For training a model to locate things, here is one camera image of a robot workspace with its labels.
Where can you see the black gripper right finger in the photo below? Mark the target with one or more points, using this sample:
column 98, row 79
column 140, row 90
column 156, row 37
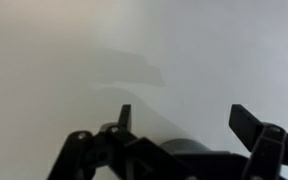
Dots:
column 245, row 125

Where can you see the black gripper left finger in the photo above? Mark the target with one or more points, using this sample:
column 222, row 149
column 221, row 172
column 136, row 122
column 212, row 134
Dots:
column 125, row 116

